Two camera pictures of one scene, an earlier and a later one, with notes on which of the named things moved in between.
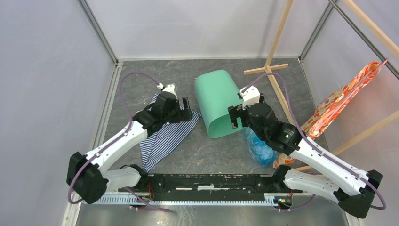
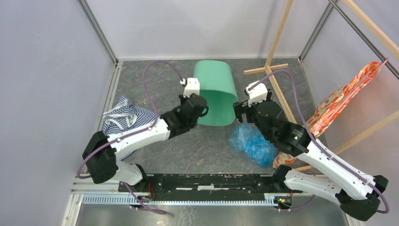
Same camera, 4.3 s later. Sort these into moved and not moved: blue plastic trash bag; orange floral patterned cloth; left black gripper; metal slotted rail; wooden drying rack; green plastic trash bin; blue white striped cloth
Moved: green plastic trash bin; blue plastic trash bag; blue white striped cloth; left black gripper
Not moved: orange floral patterned cloth; wooden drying rack; metal slotted rail
